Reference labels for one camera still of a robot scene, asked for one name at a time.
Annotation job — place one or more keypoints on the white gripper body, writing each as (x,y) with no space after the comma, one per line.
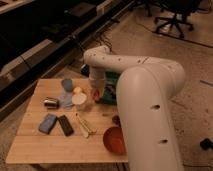
(97,79)

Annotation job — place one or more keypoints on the black rectangular block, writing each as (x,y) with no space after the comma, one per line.
(65,125)

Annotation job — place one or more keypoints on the blue sponge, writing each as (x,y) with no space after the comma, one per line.
(48,123)

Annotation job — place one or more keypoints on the black power box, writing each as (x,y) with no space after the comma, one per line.
(85,70)

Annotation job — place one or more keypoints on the dark grape bunch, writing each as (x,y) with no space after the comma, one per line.
(116,120)

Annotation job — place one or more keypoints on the small yellow object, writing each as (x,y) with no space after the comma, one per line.
(77,90)

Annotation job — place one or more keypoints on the yellow tongs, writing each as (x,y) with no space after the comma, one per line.
(85,127)

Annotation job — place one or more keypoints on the orange plastic bowl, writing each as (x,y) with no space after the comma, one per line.
(113,141)

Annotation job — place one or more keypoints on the wooden table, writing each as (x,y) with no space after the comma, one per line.
(32,147)

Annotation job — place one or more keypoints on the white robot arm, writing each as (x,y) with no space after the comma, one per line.
(143,89)

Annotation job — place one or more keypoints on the green plastic tray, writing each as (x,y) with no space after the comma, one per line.
(109,93)

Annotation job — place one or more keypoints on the blue plastic cup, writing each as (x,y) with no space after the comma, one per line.
(67,84)

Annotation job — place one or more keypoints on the red pepper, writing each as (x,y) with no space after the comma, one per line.
(96,95)

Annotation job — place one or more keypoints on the black office chair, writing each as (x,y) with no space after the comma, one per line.
(180,9)

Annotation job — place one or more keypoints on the silver metal can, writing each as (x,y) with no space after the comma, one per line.
(51,103)

